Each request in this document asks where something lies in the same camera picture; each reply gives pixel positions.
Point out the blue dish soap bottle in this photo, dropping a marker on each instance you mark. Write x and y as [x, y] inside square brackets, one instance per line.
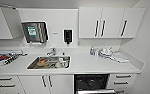
[92, 51]

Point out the orange bowl in sink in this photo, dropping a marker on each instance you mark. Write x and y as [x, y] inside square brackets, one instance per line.
[42, 62]

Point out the white dish cloth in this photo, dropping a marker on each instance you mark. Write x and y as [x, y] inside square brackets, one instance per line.
[121, 58]

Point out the steel kitchen sink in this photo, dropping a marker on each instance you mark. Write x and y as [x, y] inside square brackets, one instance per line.
[52, 67]

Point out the black wall soap dispenser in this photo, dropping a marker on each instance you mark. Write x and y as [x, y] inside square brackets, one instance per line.
[67, 36]

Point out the stack of white dishes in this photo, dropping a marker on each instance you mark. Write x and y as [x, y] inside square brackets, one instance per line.
[105, 52]

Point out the steel paper towel dispenser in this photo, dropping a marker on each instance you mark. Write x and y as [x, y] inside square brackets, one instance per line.
[34, 32]

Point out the chrome sink faucet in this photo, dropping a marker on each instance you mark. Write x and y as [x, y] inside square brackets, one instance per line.
[52, 52]

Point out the stainless steel dishwasher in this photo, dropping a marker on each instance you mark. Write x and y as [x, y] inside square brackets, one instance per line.
[91, 82]

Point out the dish rack with dishes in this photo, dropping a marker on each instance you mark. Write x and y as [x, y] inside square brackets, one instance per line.
[6, 57]

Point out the white drawer unit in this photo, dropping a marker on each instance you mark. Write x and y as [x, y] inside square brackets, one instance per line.
[122, 81]
[6, 85]

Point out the white cup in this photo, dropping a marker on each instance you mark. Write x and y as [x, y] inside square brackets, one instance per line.
[62, 62]

